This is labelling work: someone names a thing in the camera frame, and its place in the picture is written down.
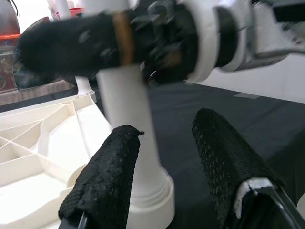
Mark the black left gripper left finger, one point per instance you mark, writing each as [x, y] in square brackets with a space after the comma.
[107, 181]

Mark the black tablecloth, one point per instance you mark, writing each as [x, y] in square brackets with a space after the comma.
[214, 100]

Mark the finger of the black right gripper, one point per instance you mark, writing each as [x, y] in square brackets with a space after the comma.
[66, 45]

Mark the white plastic table leg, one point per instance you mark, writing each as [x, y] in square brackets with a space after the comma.
[126, 100]
[83, 86]

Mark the white plastic table top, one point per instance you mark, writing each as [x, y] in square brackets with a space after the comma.
[35, 190]

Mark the beige woven bench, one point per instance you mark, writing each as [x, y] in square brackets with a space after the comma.
[23, 93]

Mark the orange-lidded clear storage box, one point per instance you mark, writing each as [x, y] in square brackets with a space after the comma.
[10, 36]

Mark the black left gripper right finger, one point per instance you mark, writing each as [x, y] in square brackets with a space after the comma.
[224, 155]

